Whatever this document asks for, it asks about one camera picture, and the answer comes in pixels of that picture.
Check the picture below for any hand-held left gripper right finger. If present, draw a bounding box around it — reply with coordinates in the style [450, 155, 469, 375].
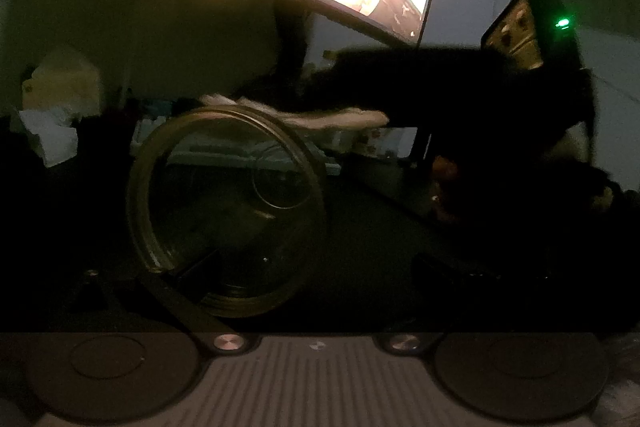
[374, 252, 556, 354]

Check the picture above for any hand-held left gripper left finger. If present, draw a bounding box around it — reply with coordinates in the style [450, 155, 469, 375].
[75, 249, 249, 354]

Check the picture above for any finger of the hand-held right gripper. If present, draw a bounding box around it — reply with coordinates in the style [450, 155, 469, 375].
[235, 74, 503, 128]
[322, 44, 507, 80]

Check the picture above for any clear glass jar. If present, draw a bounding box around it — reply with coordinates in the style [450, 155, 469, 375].
[125, 105, 329, 320]

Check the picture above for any person's right hand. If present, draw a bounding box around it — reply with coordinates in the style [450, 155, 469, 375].
[547, 127, 617, 208]

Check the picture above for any white keyboard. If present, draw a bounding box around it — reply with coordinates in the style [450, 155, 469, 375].
[131, 116, 343, 176]

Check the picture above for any black monitor stand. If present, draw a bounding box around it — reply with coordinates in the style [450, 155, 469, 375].
[271, 0, 317, 94]

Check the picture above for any tissue box with tissues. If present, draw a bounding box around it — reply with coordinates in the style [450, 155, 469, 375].
[9, 48, 102, 168]

